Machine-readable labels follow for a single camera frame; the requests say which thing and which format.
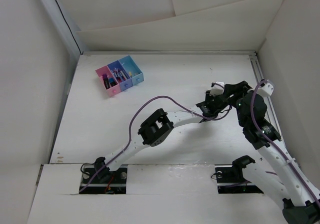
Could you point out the purple cap black highlighter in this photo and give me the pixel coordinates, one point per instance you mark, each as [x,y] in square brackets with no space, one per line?
[106,81]

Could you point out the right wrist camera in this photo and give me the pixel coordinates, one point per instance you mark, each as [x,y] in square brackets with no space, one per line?
[266,89]

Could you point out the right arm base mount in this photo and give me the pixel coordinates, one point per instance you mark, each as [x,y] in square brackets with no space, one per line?
[230,179]

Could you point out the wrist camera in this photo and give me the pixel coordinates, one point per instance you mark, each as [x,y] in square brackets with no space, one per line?
[216,89]
[266,89]

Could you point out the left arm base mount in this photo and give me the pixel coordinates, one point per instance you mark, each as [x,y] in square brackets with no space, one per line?
[109,183]

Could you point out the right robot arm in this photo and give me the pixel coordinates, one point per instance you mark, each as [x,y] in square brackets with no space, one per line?
[291,190]

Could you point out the purple-blue drawer box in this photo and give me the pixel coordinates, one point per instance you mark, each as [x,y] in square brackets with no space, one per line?
[126,84]

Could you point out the light blue drawer box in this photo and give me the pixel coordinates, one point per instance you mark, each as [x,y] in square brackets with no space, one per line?
[129,65]

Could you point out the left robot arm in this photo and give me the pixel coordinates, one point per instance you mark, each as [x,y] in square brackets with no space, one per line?
[153,131]

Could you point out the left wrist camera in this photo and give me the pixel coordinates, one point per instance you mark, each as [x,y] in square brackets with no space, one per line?
[216,89]

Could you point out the blue cap black highlighter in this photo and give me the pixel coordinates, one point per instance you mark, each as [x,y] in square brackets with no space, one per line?
[112,82]

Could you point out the pink drawer box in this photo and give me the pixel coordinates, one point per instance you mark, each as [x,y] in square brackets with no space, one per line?
[112,91]

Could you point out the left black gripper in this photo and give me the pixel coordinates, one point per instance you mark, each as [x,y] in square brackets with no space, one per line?
[208,97]

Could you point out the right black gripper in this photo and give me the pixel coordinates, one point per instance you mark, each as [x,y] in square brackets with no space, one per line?
[238,89]

